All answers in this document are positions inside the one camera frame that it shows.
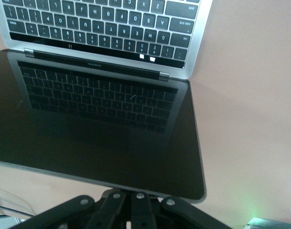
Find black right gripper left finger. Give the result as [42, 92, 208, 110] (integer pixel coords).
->
[15, 188, 132, 229]

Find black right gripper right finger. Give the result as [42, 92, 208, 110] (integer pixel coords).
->
[130, 192, 235, 229]

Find silver laptop with black keyboard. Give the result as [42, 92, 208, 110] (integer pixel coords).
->
[0, 0, 213, 204]

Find thin dark cable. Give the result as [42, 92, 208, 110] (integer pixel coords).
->
[0, 203, 35, 219]

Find grey base plate green light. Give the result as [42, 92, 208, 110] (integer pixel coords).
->
[245, 216, 291, 229]

